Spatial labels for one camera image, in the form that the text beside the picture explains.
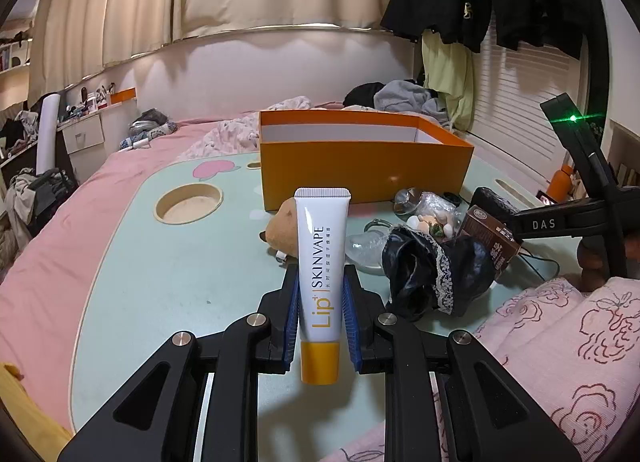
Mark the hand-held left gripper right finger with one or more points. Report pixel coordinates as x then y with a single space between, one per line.
351 322

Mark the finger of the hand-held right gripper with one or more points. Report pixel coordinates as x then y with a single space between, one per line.
495 199

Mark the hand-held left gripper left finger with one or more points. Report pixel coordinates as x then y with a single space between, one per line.
291 322

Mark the brown packet box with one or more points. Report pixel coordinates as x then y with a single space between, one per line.
487 239

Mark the white orange lip balm tube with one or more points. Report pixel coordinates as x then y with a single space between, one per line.
320 267

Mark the clear plastic wrapper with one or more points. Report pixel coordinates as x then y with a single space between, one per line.
425 199

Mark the clear plastic bag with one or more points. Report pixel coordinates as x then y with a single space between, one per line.
367 247

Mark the black lace cloth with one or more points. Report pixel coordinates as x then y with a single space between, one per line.
415 267

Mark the brown plush toy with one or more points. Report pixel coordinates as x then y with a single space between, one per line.
282 229

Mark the orange cardboard box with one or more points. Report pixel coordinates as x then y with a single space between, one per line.
350 172

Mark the person's right hand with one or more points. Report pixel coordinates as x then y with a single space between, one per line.
592 264

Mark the beige cloth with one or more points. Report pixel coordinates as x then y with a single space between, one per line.
577 187

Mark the orange bottle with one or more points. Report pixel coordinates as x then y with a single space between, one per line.
559 187

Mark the smartphone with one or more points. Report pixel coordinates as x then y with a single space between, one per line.
546 198

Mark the white window shutter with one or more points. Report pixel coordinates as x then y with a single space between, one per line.
525 112

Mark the yellow-green hanging garment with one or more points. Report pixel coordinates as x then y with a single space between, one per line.
445 77

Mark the grey garment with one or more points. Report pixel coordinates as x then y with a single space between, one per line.
407 97

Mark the rose print pajama pants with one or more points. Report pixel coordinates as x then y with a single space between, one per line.
550 367

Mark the black garment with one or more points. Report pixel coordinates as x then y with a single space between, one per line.
362 94

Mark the floral pink quilt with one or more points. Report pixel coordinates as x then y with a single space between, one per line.
235 137

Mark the blue patterned clothes pile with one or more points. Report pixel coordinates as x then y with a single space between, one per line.
150 132

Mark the pink bed sheet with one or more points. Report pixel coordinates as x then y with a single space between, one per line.
60 242

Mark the black bag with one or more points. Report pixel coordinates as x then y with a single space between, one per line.
52 189

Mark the white drawer cabinet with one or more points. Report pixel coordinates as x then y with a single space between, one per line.
82 134

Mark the orange box lid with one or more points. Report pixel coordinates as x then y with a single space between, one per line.
122 96

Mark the yellow cloth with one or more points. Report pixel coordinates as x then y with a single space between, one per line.
25 417

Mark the cream crumpled clothes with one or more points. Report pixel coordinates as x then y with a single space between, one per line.
20 202

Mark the clutter of small bottles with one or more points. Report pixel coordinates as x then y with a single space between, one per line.
87 102

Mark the mixed clothes heap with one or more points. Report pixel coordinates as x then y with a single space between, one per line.
20 129

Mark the wall shelf unit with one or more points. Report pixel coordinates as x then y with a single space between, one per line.
15 49

